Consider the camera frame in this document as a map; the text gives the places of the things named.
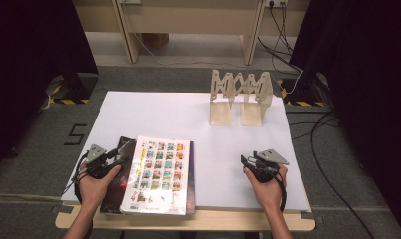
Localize black curtain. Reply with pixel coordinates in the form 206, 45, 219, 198
0, 0, 100, 175
288, 0, 401, 232

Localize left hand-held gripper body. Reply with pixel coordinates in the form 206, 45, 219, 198
84, 143, 122, 180

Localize white wall socket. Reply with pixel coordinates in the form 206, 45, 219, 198
264, 0, 289, 9

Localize long black floor cable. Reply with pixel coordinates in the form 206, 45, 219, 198
286, 111, 375, 239

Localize dark brown glossy book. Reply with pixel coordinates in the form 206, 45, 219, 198
100, 135, 140, 215

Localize beige wooden desk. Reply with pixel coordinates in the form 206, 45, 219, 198
72, 0, 311, 66

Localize wooden expandable book rack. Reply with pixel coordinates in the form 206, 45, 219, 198
209, 68, 275, 128

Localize black stand base striped tape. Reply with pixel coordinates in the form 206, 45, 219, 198
45, 72, 100, 106
277, 71, 332, 108

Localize black wall socket cables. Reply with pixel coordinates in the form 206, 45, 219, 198
257, 0, 304, 74

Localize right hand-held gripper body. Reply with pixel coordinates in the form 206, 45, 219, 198
245, 148, 291, 184

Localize white floor cable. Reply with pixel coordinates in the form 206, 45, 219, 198
133, 32, 244, 69

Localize hand-held gripper cable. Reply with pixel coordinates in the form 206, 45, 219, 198
277, 171, 288, 213
70, 151, 91, 205

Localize white book with picture grid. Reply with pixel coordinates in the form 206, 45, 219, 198
119, 134, 192, 216

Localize left hand-held gripper cable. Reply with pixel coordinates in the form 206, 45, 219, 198
70, 151, 91, 205

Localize light wooden table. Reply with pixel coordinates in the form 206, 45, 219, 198
54, 201, 317, 233

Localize person's left hand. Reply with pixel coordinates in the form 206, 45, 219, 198
78, 161, 123, 211

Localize person's right hand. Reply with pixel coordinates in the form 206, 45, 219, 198
243, 164, 289, 212

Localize right hand-held gripper cable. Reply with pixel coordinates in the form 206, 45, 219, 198
277, 171, 288, 213

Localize short black floor cable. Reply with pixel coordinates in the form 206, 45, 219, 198
288, 119, 340, 141

